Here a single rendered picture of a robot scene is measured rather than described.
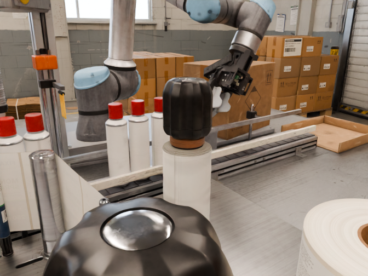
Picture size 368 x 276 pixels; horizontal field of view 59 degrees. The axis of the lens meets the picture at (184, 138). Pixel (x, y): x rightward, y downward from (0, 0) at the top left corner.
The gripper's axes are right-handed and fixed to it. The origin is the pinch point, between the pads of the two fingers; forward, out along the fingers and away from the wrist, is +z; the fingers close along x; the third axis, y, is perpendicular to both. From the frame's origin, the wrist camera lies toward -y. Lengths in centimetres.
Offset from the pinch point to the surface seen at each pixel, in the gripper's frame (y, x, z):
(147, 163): 2.6, -14.0, 18.9
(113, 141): 2.1, -25.0, 16.6
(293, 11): -330, 370, -272
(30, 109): -422, 61, 69
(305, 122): -12, 65, -19
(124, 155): 2.8, -21.3, 18.8
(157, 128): 2.0, -14.9, 9.7
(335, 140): 5, 62, -15
